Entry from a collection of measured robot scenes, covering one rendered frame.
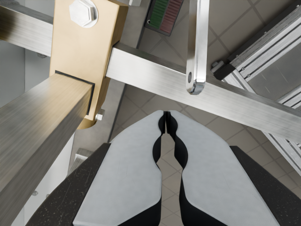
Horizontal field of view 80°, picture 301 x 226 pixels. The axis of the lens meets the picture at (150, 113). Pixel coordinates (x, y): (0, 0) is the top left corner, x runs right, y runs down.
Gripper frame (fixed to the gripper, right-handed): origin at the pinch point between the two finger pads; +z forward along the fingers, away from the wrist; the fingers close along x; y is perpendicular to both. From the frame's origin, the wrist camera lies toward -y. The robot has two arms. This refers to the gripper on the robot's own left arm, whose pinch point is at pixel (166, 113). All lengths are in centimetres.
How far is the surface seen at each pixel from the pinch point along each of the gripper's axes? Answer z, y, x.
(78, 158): 19.6, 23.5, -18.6
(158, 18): 22.2, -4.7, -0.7
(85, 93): 3.6, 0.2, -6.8
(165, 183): 92, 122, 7
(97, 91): 5.7, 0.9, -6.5
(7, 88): 24.7, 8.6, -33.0
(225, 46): 92, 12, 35
